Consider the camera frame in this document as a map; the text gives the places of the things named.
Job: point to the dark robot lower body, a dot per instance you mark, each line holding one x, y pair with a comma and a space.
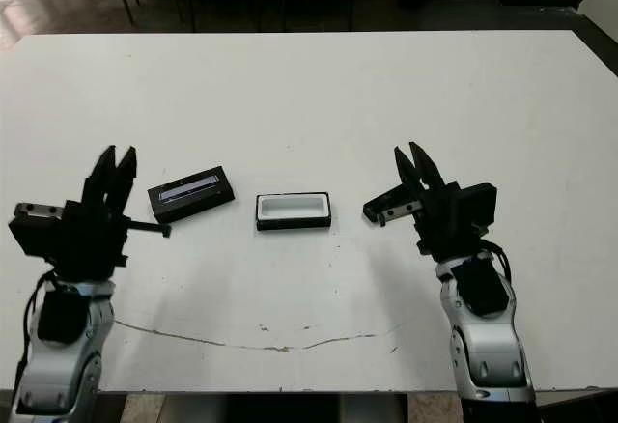
289, 411

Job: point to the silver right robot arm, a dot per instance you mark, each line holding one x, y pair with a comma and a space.
487, 355

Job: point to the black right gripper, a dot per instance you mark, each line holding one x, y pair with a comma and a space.
439, 225

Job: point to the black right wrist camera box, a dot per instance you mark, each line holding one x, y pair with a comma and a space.
478, 205

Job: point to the black box lid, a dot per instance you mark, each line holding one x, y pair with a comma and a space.
198, 198

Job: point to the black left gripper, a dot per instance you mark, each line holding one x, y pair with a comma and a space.
94, 244

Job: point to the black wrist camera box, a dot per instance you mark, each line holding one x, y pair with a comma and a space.
478, 205
36, 239

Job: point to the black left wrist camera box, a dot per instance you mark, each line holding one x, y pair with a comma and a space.
36, 239

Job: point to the black box base white tray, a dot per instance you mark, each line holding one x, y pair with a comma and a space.
289, 208

